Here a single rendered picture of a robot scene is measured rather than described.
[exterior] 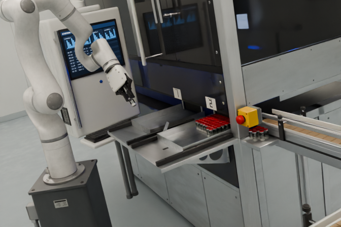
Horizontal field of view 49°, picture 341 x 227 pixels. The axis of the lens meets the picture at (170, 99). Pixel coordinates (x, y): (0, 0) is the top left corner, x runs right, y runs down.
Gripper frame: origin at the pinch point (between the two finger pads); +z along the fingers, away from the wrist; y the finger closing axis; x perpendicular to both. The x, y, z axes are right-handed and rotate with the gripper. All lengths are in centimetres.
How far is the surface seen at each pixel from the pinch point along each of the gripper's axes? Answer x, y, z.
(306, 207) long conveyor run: -40, 64, 70
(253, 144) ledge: 19, 31, 49
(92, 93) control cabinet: 33, -52, -31
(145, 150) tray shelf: 2.0, -9.5, 25.4
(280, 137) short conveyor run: 23, 42, 52
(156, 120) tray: 37.5, -22.7, 8.1
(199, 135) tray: 23.3, 7.0, 31.4
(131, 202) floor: 86, -126, 36
